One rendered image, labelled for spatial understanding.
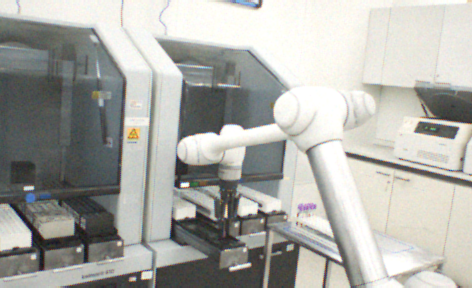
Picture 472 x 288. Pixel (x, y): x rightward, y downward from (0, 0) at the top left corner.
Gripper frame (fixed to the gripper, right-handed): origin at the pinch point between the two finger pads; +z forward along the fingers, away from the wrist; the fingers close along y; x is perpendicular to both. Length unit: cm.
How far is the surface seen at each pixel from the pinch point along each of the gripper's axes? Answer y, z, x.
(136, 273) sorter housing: 32.2, 18.1, -11.6
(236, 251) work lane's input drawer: 3.8, 4.8, 13.3
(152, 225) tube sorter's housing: 21.5, 3.0, -20.5
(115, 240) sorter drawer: 41.3, 3.3, -12.0
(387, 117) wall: -288, -33, -120
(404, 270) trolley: -37, 2, 59
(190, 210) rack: 2.5, -0.9, -21.8
